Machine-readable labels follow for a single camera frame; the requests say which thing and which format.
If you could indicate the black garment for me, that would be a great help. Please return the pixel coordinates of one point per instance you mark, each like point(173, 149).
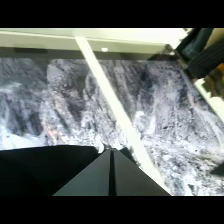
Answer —
point(40, 170)

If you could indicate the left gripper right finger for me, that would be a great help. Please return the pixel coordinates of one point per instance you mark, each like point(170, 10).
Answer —
point(131, 182)

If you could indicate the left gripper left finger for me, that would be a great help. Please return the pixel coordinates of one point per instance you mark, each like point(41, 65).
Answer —
point(95, 181)

